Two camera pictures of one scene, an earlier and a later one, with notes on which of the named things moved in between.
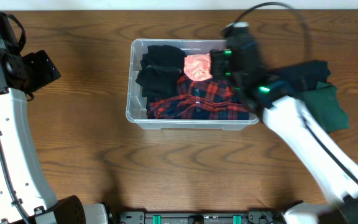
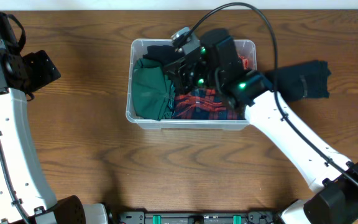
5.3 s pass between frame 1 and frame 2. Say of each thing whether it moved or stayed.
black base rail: stayed
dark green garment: moved
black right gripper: moved
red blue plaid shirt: stayed
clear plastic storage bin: stayed
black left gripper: stayed
